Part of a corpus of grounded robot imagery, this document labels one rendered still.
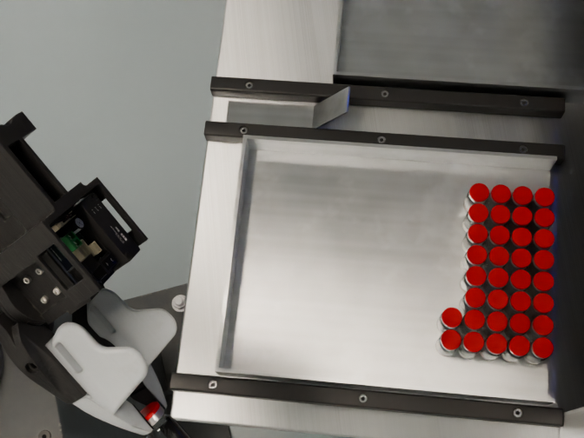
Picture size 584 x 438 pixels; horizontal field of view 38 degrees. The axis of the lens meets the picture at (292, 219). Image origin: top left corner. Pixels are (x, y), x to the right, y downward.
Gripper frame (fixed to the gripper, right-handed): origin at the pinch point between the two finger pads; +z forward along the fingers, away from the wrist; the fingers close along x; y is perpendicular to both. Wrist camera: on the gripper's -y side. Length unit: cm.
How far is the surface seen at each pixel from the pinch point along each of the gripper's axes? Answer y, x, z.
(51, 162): -81, 120, -21
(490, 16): 24, 61, 0
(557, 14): 31, 63, 5
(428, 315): 5.5, 36.4, 19.2
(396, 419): -1.1, 28.8, 24.6
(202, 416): -16.8, 24.9, 12.7
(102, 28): -62, 143, -38
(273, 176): -2.2, 43.2, -1.3
